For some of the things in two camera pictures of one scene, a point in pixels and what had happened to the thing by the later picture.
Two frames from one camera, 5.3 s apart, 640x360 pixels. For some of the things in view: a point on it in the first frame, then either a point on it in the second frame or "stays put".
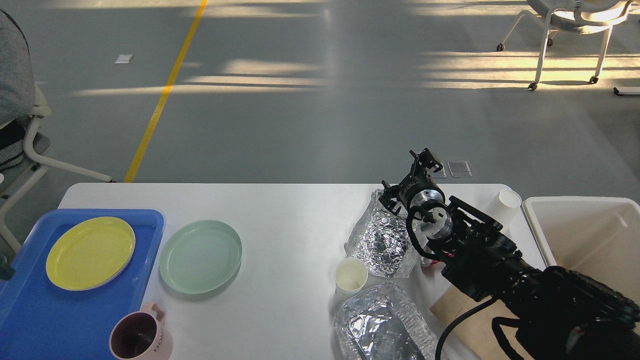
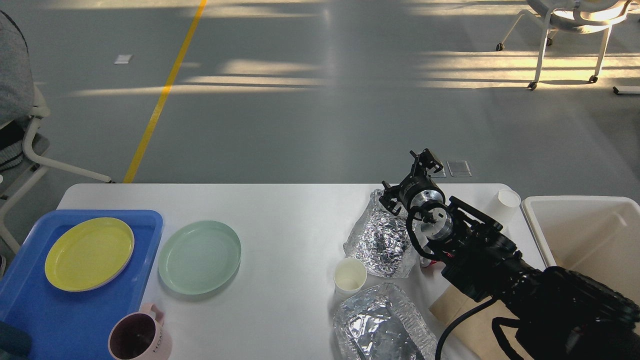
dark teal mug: (6, 272) to (14, 344)
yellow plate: (91, 254) stays put
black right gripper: (414, 183) stays put
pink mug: (140, 335) stays put
